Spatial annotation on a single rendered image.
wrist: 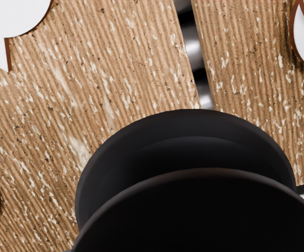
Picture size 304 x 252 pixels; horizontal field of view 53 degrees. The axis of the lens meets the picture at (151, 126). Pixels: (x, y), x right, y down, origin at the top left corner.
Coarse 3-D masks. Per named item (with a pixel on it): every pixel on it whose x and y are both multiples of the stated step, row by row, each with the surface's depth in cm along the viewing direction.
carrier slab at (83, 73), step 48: (96, 0) 21; (144, 0) 21; (48, 48) 23; (96, 48) 23; (144, 48) 23; (0, 96) 24; (48, 96) 24; (96, 96) 24; (144, 96) 24; (192, 96) 24; (0, 144) 26; (48, 144) 26; (96, 144) 26; (0, 192) 28; (48, 192) 28; (0, 240) 30; (48, 240) 30
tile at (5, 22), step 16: (0, 0) 20; (16, 0) 20; (32, 0) 20; (48, 0) 21; (0, 16) 21; (16, 16) 21; (32, 16) 21; (0, 32) 21; (16, 32) 21; (0, 48) 22; (0, 64) 22
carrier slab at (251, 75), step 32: (192, 0) 22; (224, 0) 22; (256, 0) 22; (288, 0) 22; (224, 32) 22; (256, 32) 23; (288, 32) 23; (224, 64) 23; (256, 64) 23; (288, 64) 24; (224, 96) 24; (256, 96) 24; (288, 96) 25; (288, 128) 26
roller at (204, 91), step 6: (198, 78) 28; (204, 78) 27; (198, 84) 27; (204, 84) 27; (198, 90) 26; (204, 90) 26; (204, 96) 26; (210, 96) 26; (204, 102) 26; (210, 102) 26; (204, 108) 27; (210, 108) 27
